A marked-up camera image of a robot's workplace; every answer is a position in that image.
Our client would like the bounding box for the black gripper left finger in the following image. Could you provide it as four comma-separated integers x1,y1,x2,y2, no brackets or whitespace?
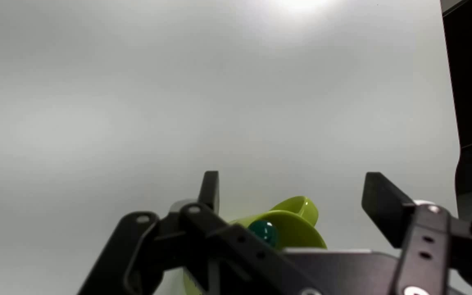
77,169,325,295

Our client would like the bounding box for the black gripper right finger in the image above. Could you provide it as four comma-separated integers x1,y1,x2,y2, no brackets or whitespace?
363,173,472,295

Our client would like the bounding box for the green marker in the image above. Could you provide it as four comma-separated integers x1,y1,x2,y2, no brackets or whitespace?
248,220,279,246

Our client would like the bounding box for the yellow-green mug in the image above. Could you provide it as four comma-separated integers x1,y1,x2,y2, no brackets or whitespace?
181,196,330,295

